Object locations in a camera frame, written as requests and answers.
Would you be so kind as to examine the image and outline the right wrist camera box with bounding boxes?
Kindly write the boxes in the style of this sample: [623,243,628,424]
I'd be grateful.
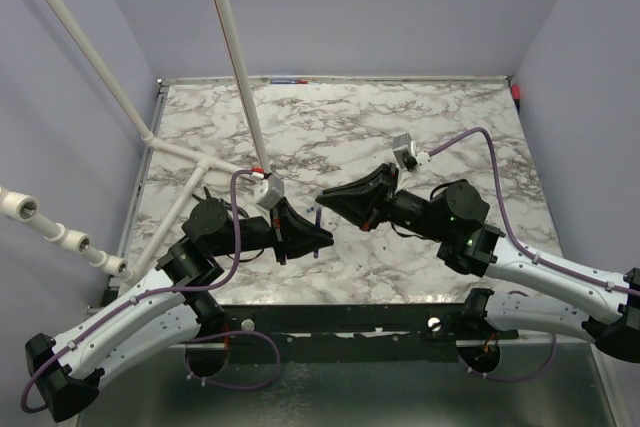
[392,133,431,172]

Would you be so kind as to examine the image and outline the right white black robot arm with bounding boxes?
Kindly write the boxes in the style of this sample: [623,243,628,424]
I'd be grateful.
[316,163,639,363]

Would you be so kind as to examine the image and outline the white pvc pipe frame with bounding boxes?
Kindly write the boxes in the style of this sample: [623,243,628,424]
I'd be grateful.
[0,0,281,278]

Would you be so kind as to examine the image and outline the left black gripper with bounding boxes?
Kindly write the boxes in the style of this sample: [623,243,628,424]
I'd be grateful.
[211,197,334,265]

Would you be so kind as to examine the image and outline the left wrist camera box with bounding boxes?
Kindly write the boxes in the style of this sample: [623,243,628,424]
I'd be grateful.
[254,174,285,210]

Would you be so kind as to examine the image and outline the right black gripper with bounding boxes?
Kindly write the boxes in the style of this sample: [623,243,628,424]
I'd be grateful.
[318,162,448,243]

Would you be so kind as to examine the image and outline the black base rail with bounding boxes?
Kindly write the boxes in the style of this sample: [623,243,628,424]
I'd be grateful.
[223,303,518,363]

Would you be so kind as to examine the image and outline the purple pen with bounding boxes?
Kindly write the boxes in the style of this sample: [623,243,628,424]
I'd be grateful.
[312,206,324,261]

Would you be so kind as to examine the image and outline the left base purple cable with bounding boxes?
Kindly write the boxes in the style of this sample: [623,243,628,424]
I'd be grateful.
[183,327,282,391]

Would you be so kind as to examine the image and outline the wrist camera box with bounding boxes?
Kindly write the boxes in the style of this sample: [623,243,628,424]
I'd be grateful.
[392,133,431,172]
[254,174,285,210]

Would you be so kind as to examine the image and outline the blue red marker at edge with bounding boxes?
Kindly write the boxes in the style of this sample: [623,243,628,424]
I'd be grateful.
[270,78,309,85]

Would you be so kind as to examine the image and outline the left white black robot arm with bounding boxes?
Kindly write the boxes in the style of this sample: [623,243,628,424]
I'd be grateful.
[21,198,334,422]

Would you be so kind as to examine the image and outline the red black clamp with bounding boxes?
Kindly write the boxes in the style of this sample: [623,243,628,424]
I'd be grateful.
[510,84,521,112]

